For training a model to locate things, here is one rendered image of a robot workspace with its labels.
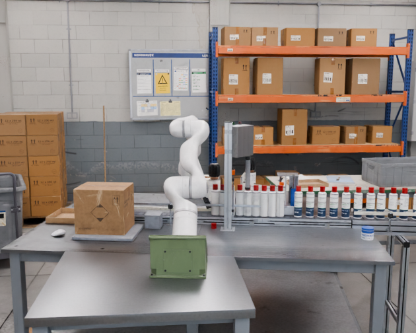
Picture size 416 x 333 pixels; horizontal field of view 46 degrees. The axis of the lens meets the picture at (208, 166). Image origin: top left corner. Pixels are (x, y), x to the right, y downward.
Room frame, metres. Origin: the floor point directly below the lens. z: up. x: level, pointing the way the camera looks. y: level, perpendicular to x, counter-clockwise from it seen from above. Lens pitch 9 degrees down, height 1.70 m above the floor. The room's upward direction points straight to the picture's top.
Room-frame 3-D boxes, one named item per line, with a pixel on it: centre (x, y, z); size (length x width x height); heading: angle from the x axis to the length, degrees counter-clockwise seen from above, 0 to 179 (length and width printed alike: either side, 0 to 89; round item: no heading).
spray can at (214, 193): (3.11, -0.05, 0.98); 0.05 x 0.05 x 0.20
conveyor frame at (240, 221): (3.11, -0.09, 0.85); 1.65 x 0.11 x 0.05; 85
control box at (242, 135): (3.01, -0.19, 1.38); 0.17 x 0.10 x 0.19; 140
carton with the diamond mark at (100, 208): (2.89, 0.62, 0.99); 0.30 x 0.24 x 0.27; 84
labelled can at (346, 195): (3.03, -0.88, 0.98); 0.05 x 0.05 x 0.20
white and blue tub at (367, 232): (2.75, -0.93, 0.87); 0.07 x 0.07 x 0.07
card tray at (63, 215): (3.20, 0.90, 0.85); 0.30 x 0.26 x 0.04; 85
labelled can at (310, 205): (3.05, -0.66, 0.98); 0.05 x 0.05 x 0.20
